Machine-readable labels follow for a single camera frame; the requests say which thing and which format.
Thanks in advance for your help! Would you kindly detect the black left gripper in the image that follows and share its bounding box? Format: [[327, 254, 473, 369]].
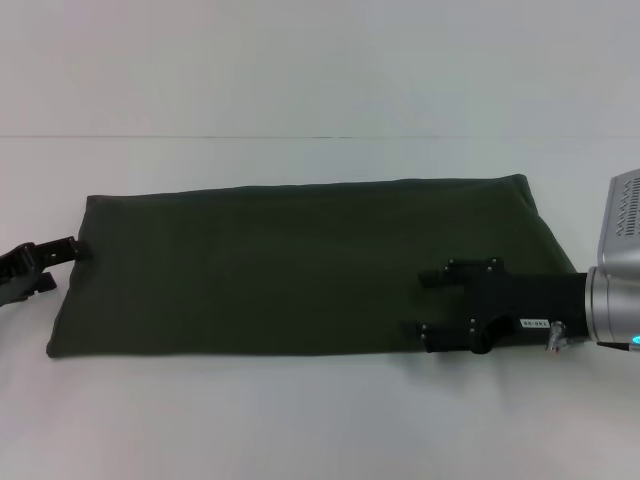
[[0, 235, 95, 307]]

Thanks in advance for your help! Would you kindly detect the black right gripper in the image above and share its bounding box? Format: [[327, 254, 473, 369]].
[[398, 257, 592, 356]]

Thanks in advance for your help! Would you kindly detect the dark green shirt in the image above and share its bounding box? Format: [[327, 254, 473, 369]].
[[43, 172, 577, 360]]

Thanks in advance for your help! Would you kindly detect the silver right cable connector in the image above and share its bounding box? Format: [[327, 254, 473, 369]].
[[544, 321, 568, 352]]

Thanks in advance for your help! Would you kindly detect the black right cable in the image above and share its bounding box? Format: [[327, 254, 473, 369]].
[[562, 335, 640, 353]]

